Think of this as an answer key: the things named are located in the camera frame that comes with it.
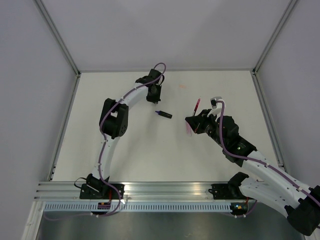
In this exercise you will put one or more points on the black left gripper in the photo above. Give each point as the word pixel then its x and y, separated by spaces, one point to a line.
pixel 157 99

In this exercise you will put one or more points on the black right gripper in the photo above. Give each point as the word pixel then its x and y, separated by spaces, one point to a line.
pixel 197 122

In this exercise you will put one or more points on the red transparent pen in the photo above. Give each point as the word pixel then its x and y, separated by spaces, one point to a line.
pixel 196 107

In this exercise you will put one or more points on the black purple highlighter pen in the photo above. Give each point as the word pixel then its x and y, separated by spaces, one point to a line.
pixel 164 114

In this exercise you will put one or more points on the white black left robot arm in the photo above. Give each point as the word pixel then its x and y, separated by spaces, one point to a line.
pixel 113 124

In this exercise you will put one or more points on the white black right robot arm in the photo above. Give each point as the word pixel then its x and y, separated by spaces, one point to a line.
pixel 296 201

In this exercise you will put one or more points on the orange transparent pen cap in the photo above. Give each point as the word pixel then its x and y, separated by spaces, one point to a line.
pixel 182 86

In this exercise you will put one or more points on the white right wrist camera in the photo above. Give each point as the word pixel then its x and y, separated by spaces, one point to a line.
pixel 216 106

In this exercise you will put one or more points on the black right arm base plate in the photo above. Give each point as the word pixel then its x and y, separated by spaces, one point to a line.
pixel 220 191

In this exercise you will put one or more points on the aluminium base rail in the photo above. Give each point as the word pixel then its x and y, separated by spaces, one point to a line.
pixel 135 191

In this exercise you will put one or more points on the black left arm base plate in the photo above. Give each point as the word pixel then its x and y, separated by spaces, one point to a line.
pixel 106 193

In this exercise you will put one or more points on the aluminium frame post left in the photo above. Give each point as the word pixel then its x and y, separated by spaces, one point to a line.
pixel 56 35

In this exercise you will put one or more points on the aluminium frame post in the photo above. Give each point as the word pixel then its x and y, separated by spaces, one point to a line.
pixel 56 35
pixel 292 4

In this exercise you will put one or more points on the aluminium frame post right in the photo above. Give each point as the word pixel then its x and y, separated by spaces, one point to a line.
pixel 292 4

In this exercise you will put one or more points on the white slotted cable duct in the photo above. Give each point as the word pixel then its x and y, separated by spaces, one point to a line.
pixel 174 207

